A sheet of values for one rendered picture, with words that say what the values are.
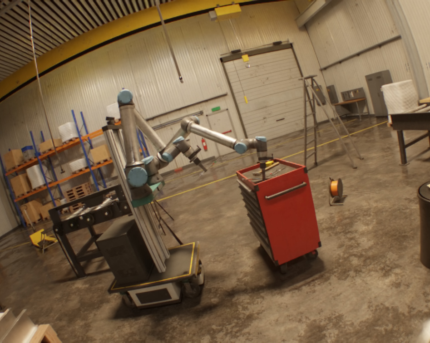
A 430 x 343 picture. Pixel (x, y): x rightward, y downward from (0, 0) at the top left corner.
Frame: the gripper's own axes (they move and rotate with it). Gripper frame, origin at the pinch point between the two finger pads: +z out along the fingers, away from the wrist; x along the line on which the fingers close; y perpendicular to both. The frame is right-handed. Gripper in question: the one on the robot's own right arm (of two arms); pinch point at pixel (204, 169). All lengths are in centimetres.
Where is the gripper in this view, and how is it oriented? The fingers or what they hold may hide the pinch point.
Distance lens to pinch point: 199.2
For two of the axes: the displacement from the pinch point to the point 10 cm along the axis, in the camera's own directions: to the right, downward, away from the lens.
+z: 6.4, 7.1, 3.1
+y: -7.4, 6.7, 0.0
